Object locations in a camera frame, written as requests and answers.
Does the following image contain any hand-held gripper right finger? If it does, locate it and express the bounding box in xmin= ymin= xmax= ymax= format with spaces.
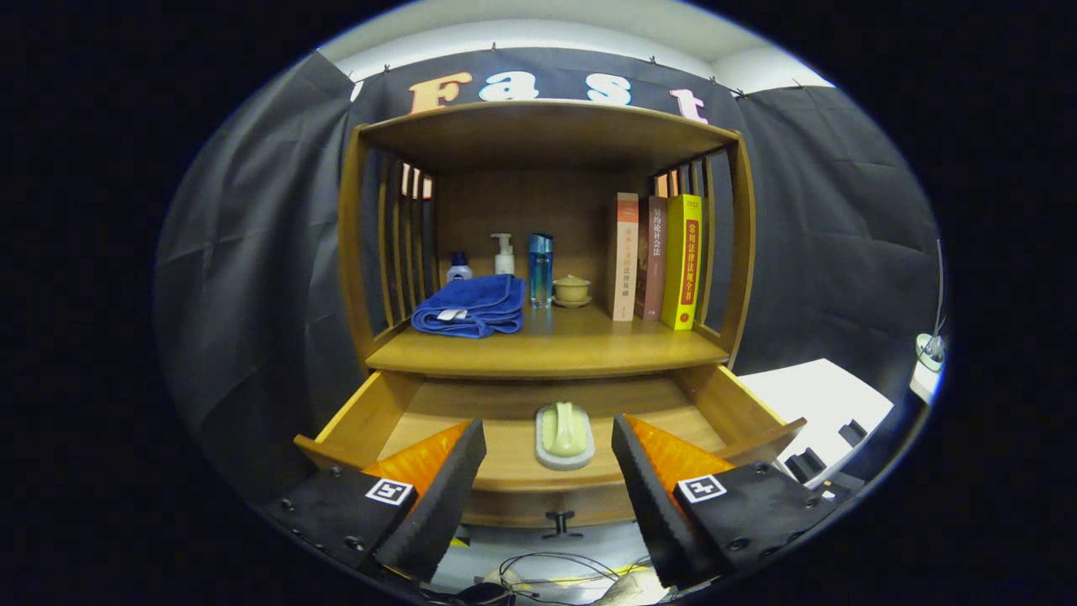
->
xmin=611 ymin=412 xmax=842 ymax=590

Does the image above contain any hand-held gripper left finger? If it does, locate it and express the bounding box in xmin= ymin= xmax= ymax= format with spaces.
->
xmin=263 ymin=418 xmax=489 ymax=583

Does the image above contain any wooden drawer with black knob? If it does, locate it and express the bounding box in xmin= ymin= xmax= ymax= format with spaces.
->
xmin=293 ymin=364 xmax=807 ymax=540

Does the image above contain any green scrub brush white base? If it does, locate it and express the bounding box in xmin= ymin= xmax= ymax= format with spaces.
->
xmin=535 ymin=401 xmax=596 ymax=470

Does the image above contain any white side cabinet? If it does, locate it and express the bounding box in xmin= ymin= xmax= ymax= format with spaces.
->
xmin=736 ymin=359 xmax=894 ymax=493

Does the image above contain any wooden cabinet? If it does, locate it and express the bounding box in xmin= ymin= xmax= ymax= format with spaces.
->
xmin=294 ymin=99 xmax=807 ymax=540

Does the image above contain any blue folded towel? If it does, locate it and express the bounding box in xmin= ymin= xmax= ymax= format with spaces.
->
xmin=411 ymin=274 xmax=526 ymax=339

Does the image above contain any yellow lidded cup with saucer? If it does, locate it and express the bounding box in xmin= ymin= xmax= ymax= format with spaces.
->
xmin=553 ymin=274 xmax=593 ymax=309

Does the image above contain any brown book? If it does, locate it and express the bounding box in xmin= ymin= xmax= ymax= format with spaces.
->
xmin=637 ymin=196 xmax=669 ymax=322

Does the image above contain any yellow book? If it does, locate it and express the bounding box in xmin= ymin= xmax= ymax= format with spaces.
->
xmin=661 ymin=194 xmax=703 ymax=331

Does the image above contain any orange and white book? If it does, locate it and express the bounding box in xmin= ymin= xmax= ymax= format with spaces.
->
xmin=612 ymin=192 xmax=639 ymax=322

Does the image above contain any blue glass bottle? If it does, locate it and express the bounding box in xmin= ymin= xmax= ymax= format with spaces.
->
xmin=528 ymin=234 xmax=554 ymax=309

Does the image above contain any black backdrop cloth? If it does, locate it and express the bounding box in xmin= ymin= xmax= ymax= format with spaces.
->
xmin=156 ymin=46 xmax=943 ymax=506

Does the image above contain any white round device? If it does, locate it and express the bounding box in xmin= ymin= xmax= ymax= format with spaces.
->
xmin=911 ymin=332 xmax=947 ymax=403

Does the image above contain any black floor cable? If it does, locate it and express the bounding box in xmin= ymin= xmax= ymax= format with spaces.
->
xmin=496 ymin=550 xmax=653 ymax=592

